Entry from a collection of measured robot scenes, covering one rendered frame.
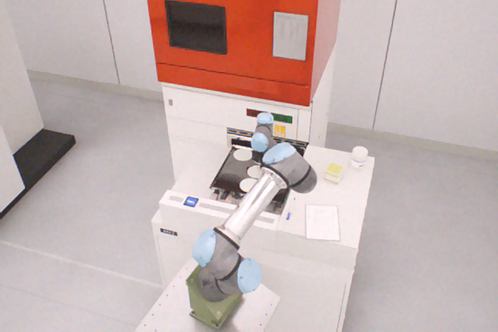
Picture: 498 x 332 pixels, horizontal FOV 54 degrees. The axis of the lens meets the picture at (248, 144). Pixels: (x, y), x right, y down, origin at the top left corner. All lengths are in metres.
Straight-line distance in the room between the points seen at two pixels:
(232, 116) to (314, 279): 0.94
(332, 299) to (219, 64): 1.22
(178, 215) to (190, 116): 0.67
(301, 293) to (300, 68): 1.05
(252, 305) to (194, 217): 0.48
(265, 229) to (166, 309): 0.52
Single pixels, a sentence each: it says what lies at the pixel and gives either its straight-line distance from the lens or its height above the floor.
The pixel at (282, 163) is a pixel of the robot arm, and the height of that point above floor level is 1.40.
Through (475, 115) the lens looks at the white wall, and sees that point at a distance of 4.17.
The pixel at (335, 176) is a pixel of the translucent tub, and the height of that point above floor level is 1.02.
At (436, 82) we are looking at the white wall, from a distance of 4.02.
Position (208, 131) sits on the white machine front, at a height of 0.92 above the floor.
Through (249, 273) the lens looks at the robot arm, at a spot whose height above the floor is 1.13.
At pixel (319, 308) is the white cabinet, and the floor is 0.50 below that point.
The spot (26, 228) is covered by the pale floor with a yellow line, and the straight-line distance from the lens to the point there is 3.79.
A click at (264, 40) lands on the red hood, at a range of 2.29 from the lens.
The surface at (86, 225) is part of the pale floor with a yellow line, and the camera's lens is 3.65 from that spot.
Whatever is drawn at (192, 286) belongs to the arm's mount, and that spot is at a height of 1.01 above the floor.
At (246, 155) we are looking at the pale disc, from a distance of 2.61.
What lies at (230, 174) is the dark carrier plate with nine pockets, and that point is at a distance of 2.49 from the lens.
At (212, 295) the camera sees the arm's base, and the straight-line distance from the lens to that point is 1.90.
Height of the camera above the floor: 2.54
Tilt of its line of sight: 38 degrees down
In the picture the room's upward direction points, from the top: straight up
